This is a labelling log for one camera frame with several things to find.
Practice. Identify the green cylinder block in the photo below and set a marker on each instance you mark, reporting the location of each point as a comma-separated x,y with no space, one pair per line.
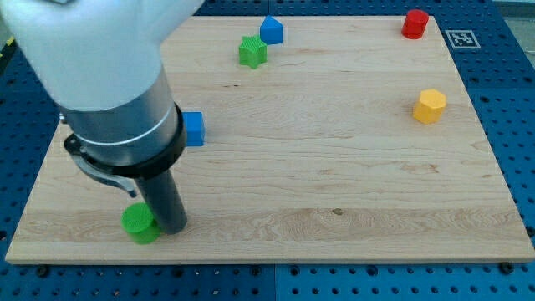
138,222

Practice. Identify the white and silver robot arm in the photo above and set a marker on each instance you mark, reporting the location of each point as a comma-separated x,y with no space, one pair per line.
100,62

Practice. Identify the light wooden board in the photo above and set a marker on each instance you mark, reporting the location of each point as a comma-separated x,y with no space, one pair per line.
313,157

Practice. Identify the blue cube block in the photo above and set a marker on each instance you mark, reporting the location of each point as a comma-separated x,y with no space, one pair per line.
195,129

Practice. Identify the green star block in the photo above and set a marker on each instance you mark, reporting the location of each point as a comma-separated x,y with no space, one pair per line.
252,51

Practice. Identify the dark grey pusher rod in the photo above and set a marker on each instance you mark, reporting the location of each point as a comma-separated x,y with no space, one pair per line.
162,197

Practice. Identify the blue pentagon block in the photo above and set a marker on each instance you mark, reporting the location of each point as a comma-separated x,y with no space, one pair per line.
271,30

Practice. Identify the yellow hexagon block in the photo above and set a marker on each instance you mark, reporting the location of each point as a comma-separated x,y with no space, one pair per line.
429,107

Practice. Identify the red cylinder block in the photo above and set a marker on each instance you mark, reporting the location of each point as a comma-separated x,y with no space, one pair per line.
415,24

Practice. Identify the white fiducial marker tag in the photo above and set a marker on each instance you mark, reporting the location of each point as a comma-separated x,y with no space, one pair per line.
462,39

